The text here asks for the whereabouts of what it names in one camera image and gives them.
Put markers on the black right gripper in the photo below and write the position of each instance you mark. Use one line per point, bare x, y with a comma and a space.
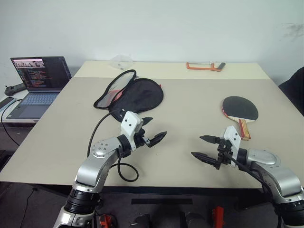
224, 152

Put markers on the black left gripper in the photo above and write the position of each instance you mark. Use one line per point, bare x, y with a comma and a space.
140, 139

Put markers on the black red paddle case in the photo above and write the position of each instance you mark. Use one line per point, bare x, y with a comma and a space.
142, 95

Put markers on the black table tennis paddle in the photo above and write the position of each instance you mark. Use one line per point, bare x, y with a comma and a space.
240, 107

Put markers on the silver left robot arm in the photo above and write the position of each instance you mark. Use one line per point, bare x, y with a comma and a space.
95, 166

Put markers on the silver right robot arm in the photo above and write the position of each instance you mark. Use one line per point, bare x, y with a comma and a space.
280, 175

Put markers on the red black tool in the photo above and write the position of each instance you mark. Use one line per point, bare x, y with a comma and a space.
107, 221
218, 216

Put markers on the dark rounded shape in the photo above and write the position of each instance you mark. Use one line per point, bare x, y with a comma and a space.
194, 221
140, 222

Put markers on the clear plastic container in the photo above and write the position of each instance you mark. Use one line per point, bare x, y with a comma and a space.
121, 62

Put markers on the orange hacksaw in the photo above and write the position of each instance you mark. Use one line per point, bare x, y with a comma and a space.
198, 68

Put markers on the black chair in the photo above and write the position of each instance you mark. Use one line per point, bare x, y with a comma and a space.
295, 85

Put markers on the grey open laptop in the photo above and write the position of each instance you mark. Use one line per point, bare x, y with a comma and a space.
45, 73

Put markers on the black handheld controller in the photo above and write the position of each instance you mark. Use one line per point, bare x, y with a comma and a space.
13, 89

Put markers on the black smartphone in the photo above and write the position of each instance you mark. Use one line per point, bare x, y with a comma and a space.
6, 102

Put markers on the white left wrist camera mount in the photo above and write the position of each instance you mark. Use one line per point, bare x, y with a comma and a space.
129, 123

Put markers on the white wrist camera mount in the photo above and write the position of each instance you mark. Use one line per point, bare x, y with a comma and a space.
129, 123
232, 137

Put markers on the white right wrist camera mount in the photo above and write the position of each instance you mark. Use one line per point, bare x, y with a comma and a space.
232, 137

